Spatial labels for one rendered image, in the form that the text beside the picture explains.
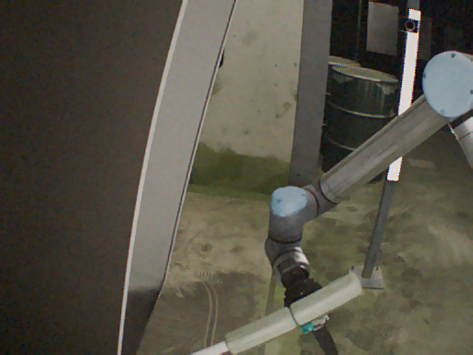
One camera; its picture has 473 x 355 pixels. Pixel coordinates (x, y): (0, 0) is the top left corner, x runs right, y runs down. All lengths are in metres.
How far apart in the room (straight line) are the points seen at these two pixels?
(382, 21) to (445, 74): 6.88
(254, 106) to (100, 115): 2.25
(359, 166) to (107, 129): 0.66
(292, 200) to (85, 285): 0.56
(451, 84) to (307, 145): 2.16
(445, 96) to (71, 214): 0.65
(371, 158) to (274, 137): 1.84
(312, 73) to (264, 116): 0.43
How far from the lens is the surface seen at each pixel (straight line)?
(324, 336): 0.96
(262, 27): 2.71
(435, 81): 0.77
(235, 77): 2.77
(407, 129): 0.98
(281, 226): 1.08
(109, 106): 0.57
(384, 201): 2.12
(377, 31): 7.58
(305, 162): 2.88
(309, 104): 2.76
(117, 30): 0.55
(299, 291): 0.98
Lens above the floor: 1.34
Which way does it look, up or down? 24 degrees down
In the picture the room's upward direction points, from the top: 4 degrees clockwise
